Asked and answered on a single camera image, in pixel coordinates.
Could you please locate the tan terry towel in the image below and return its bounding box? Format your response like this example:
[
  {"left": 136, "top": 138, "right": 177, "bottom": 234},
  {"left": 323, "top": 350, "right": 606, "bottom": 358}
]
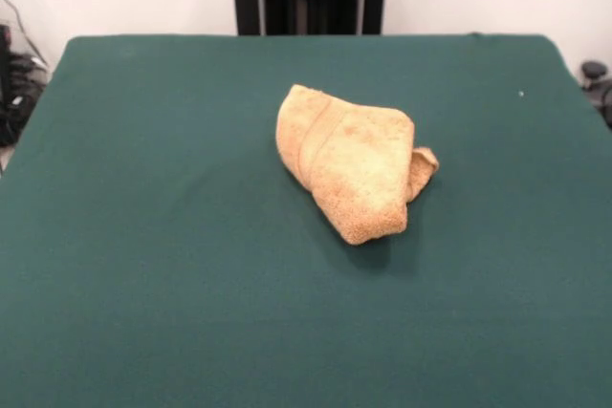
[{"left": 274, "top": 83, "right": 440, "bottom": 247}]

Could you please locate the thin grey cable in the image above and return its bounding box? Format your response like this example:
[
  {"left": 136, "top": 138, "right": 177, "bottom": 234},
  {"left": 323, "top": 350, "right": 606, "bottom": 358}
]
[{"left": 0, "top": 0, "right": 50, "bottom": 66}]

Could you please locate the dark green table cloth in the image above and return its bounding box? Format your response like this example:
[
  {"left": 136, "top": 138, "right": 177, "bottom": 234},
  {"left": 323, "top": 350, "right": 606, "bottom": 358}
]
[{"left": 0, "top": 32, "right": 612, "bottom": 408}]

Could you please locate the pedestal leg with caster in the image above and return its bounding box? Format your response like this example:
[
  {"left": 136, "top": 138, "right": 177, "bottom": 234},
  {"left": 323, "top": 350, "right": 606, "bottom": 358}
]
[
  {"left": 0, "top": 52, "right": 50, "bottom": 147},
  {"left": 579, "top": 59, "right": 612, "bottom": 131}
]

